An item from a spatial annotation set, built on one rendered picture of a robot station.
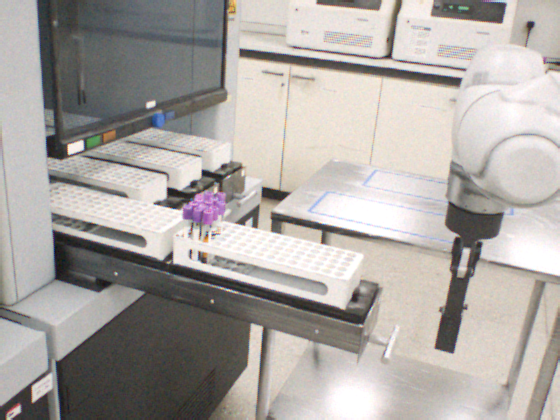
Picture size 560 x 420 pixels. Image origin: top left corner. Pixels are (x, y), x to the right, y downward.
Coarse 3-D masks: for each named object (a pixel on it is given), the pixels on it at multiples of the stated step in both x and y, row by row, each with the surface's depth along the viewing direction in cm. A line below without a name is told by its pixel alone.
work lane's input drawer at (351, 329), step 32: (64, 256) 104; (96, 256) 101; (128, 256) 99; (160, 288) 98; (192, 288) 95; (224, 288) 93; (256, 288) 92; (256, 320) 93; (288, 320) 90; (320, 320) 88; (352, 320) 87; (352, 352) 88; (384, 352) 90
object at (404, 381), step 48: (336, 192) 134; (384, 192) 137; (432, 192) 140; (384, 240) 114; (432, 240) 113; (480, 240) 115; (528, 240) 117; (528, 336) 154; (288, 384) 154; (336, 384) 156; (384, 384) 157; (432, 384) 159; (480, 384) 160
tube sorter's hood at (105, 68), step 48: (48, 0) 87; (96, 0) 96; (144, 0) 109; (192, 0) 124; (96, 48) 99; (144, 48) 112; (192, 48) 129; (96, 96) 102; (144, 96) 115; (192, 96) 133; (48, 144) 96
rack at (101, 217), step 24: (72, 192) 110; (96, 192) 111; (72, 216) 102; (96, 216) 100; (120, 216) 101; (144, 216) 102; (168, 216) 103; (96, 240) 102; (120, 240) 105; (144, 240) 106; (168, 240) 99
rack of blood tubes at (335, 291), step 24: (192, 240) 95; (216, 240) 95; (240, 240) 96; (264, 240) 98; (288, 240) 99; (192, 264) 96; (216, 264) 98; (240, 264) 97; (264, 264) 91; (288, 264) 90; (312, 264) 90; (336, 264) 91; (360, 264) 93; (288, 288) 90; (312, 288) 95; (336, 288) 87
